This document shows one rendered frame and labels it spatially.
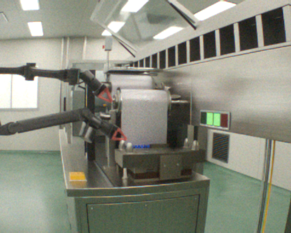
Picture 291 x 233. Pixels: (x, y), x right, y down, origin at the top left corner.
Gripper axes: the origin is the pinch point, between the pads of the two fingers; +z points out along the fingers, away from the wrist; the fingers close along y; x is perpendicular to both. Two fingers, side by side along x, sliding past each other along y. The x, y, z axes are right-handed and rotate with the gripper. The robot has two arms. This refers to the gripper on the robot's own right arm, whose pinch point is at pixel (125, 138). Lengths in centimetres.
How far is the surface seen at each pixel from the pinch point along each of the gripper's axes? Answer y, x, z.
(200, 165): -13, 6, 54
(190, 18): 13, 68, -3
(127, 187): 25.8, -17.8, 3.2
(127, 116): 0.2, 9.9, -4.0
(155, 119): 0.3, 15.3, 9.3
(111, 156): -7.8, -11.5, 0.0
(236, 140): -271, 82, 255
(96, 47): -557, 157, -15
